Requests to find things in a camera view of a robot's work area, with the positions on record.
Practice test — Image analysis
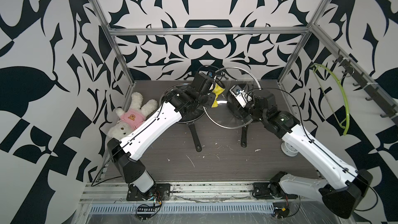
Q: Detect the right black frying pan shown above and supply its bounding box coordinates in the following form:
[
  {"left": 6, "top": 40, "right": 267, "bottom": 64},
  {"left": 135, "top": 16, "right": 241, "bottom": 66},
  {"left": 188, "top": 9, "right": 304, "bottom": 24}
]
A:
[{"left": 227, "top": 84, "right": 279, "bottom": 148}]

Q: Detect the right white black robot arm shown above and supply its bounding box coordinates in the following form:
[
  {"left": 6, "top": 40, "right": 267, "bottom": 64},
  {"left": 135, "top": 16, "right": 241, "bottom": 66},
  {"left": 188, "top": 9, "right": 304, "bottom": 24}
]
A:
[{"left": 228, "top": 86, "right": 373, "bottom": 219}]

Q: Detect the white teddy bear pink shirt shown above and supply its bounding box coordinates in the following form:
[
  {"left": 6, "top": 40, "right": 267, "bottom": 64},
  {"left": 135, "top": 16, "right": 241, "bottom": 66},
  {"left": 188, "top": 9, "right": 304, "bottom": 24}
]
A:
[{"left": 107, "top": 92, "right": 158, "bottom": 140}]

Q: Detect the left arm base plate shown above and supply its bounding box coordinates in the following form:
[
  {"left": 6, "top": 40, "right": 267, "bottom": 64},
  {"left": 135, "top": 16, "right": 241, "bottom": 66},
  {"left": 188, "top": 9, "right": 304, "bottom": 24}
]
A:
[{"left": 126, "top": 184, "right": 171, "bottom": 202}]

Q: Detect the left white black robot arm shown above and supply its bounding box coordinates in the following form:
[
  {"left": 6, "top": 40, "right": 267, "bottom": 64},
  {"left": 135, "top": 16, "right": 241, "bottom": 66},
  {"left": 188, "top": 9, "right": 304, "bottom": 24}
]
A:
[{"left": 107, "top": 73, "right": 217, "bottom": 195}]

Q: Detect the yellow cleaning cloth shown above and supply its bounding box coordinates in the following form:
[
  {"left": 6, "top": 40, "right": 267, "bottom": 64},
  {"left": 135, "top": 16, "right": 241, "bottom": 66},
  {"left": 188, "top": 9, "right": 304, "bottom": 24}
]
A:
[{"left": 211, "top": 84, "right": 225, "bottom": 108}]

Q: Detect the black frying pan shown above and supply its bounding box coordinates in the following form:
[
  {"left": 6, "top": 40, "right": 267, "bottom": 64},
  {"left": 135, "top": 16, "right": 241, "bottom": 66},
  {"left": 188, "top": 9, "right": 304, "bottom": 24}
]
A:
[
  {"left": 160, "top": 98, "right": 204, "bottom": 152},
  {"left": 227, "top": 84, "right": 279, "bottom": 148}
]

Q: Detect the left black frying pan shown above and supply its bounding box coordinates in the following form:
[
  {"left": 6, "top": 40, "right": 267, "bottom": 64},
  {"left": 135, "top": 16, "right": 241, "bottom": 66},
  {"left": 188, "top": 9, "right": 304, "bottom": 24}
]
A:
[{"left": 160, "top": 98, "right": 204, "bottom": 152}]

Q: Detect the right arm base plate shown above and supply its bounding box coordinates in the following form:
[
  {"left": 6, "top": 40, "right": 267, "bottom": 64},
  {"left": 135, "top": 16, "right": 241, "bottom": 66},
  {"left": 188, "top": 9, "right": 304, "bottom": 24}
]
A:
[{"left": 251, "top": 183, "right": 286, "bottom": 200}]

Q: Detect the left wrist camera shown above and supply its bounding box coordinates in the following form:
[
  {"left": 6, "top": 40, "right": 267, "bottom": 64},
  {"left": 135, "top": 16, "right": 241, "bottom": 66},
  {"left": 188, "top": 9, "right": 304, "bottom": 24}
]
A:
[{"left": 206, "top": 71, "right": 217, "bottom": 80}]

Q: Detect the black wall hook rack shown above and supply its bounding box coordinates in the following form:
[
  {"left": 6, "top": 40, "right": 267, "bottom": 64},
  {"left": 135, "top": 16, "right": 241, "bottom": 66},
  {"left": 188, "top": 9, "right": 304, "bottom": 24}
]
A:
[{"left": 333, "top": 49, "right": 398, "bottom": 125}]

